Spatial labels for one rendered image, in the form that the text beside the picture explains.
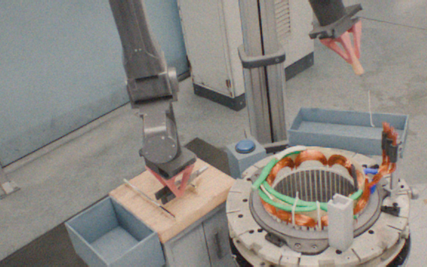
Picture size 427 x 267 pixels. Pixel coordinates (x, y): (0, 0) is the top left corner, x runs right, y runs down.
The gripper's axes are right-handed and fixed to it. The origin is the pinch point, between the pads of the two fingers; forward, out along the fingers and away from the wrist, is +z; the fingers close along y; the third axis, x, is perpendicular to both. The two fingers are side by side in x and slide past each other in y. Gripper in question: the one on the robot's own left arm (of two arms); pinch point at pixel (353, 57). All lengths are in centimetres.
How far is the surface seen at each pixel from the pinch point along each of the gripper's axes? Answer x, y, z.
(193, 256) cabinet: 12, -49, 16
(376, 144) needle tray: -0.1, -4.7, 18.9
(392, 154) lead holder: -23.0, -20.3, 7.6
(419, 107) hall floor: 139, 138, 109
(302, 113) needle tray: 20.1, -4.6, 11.2
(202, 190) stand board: 10.5, -39.9, 5.4
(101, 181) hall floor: 207, -26, 45
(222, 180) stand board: 10.4, -35.1, 6.4
